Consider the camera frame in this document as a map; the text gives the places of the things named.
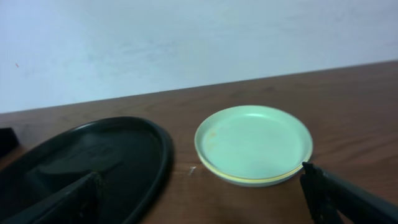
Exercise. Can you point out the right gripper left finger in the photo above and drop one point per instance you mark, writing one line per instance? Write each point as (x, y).
(79, 202)

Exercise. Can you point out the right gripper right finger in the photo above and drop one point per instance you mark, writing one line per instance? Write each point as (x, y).
(328, 196)

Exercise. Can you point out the yellow plate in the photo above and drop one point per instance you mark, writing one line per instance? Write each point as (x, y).
(212, 169)

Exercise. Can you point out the light blue plate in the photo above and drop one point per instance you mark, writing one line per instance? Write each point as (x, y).
(253, 142)
(257, 182)

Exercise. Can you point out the black round tray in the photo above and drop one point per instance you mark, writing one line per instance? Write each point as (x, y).
(132, 155)

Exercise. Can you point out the black rectangular water tray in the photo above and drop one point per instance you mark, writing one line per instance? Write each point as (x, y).
(8, 141)

